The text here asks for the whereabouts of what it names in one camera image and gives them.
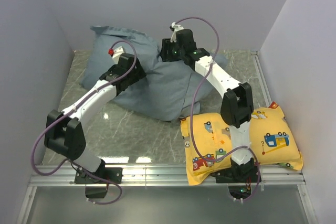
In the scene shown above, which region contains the black box under left base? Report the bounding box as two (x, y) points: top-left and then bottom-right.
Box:
(85, 187), (108, 199)

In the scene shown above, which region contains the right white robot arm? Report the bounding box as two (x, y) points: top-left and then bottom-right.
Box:
(161, 23), (256, 182)

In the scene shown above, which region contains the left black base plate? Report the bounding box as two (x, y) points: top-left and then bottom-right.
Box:
(74, 167), (123, 185)

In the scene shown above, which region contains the aluminium rail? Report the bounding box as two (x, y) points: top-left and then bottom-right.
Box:
(28, 164), (306, 187)
(251, 51), (272, 107)

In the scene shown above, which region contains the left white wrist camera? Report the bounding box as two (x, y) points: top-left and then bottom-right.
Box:
(108, 46), (125, 62)

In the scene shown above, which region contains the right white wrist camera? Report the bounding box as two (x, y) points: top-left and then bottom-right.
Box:
(170, 22), (184, 42)

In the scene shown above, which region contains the aluminium right side rail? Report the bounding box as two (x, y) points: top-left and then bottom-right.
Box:
(251, 51), (272, 107)

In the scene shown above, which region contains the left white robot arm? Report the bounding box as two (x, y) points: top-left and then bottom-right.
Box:
(44, 53), (146, 183)

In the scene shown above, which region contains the blue plaid pillowcase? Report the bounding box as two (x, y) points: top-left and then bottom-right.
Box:
(80, 26), (214, 121)

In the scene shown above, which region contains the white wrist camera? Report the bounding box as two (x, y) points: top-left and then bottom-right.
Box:
(170, 22), (184, 42)
(108, 46), (125, 62)

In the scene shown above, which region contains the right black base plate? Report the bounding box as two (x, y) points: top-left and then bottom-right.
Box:
(211, 164), (261, 184)

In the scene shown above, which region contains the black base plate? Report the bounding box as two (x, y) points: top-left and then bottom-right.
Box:
(211, 164), (261, 184)
(74, 167), (123, 185)

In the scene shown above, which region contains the aluminium front rail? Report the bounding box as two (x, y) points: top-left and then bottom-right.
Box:
(28, 164), (306, 187)

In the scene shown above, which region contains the yellow cartoon vehicle pillow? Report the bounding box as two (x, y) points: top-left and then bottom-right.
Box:
(181, 102), (303, 186)

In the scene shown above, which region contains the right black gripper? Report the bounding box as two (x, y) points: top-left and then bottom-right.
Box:
(157, 39), (185, 63)

